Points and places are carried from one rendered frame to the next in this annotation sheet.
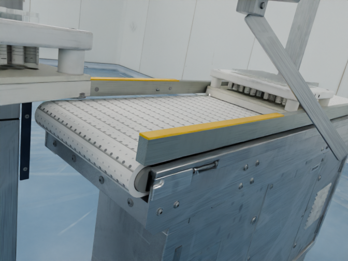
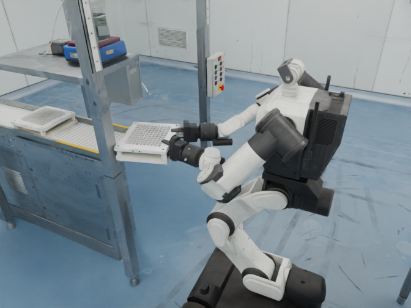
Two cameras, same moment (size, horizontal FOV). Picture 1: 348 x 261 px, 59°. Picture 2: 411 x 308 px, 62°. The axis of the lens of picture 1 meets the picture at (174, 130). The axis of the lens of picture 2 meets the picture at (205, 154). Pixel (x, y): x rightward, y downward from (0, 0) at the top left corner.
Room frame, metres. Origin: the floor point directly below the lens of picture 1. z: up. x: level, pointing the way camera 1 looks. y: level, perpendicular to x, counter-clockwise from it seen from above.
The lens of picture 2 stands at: (0.35, 1.70, 1.71)
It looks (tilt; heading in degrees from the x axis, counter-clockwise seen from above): 32 degrees down; 257
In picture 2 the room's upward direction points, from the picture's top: 2 degrees counter-clockwise
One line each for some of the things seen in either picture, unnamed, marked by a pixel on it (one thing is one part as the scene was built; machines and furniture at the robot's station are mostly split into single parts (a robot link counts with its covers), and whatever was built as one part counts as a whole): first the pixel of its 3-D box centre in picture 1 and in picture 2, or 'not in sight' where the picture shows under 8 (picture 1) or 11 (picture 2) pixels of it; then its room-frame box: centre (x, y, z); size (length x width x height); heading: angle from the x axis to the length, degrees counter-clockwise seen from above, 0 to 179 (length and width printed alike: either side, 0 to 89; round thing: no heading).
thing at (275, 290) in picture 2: not in sight; (267, 274); (-0.20, 0.65, 0.28); 0.21 x 0.20 x 0.13; 142
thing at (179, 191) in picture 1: (277, 122); (38, 132); (0.91, -0.30, 0.77); 1.30 x 0.29 x 0.10; 139
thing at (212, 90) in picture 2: not in sight; (215, 74); (-0.24, -0.44, 0.97); 0.17 x 0.06 x 0.26; 49
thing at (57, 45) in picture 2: not in sight; (63, 46); (0.63, -0.13, 1.30); 0.12 x 0.07 x 0.06; 139
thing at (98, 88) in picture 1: (244, 86); (15, 131); (0.99, -0.19, 0.85); 1.32 x 0.02 x 0.03; 139
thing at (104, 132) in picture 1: (280, 112); (36, 128); (0.91, -0.30, 0.81); 1.35 x 0.25 x 0.05; 139
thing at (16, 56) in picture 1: (16, 49); not in sight; (0.31, 0.17, 0.93); 0.01 x 0.01 x 0.07
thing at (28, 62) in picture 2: not in sight; (63, 62); (0.63, -0.05, 1.25); 0.62 x 0.38 x 0.04; 139
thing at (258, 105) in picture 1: (267, 101); (46, 125); (0.84, -0.24, 0.84); 0.24 x 0.24 x 0.02; 49
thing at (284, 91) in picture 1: (273, 83); (44, 118); (0.84, -0.24, 0.89); 0.25 x 0.24 x 0.02; 49
